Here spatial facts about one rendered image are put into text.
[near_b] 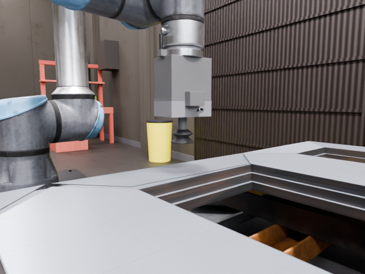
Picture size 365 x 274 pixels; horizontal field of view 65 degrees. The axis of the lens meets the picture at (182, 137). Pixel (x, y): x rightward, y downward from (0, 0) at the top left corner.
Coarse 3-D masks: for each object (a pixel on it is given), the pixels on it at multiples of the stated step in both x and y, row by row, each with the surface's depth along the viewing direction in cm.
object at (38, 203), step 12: (60, 192) 39; (72, 192) 39; (84, 192) 39; (96, 192) 39; (108, 192) 39; (120, 192) 39; (24, 204) 35; (36, 204) 35; (48, 204) 35; (60, 204) 35; (0, 216) 31; (12, 216) 31
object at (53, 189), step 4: (48, 188) 41; (52, 188) 41; (56, 188) 41; (60, 188) 41; (64, 188) 41; (68, 188) 41; (72, 188) 41; (40, 192) 39; (44, 192) 39; (48, 192) 39; (52, 192) 39
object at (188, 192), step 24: (240, 168) 56; (264, 168) 56; (168, 192) 45; (192, 192) 47; (216, 192) 50; (240, 192) 54; (264, 192) 54; (288, 192) 51; (312, 192) 48; (336, 192) 45; (360, 192) 43; (360, 216) 42; (0, 264) 23
